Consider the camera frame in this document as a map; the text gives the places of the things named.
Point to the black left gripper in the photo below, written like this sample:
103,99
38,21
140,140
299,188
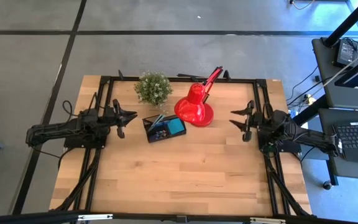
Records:
110,116

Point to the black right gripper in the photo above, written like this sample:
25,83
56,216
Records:
256,123

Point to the blue sticky note pad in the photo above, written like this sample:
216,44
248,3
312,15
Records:
175,126

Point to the black mesh desk organizer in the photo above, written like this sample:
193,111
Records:
179,135

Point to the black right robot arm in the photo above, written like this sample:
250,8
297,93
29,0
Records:
300,133

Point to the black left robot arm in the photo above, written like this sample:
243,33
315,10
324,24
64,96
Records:
61,127

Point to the potted plant with white flowers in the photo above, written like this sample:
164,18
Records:
153,88

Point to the red desk lamp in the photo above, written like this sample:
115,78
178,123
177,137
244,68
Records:
193,109

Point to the dark grey side desk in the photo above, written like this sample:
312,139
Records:
325,62

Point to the black caster wheel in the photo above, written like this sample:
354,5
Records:
327,185

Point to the black device box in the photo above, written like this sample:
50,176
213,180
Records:
346,53

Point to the black pole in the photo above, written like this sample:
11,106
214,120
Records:
348,23

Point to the black metal table frame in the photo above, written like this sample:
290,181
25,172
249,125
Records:
266,93

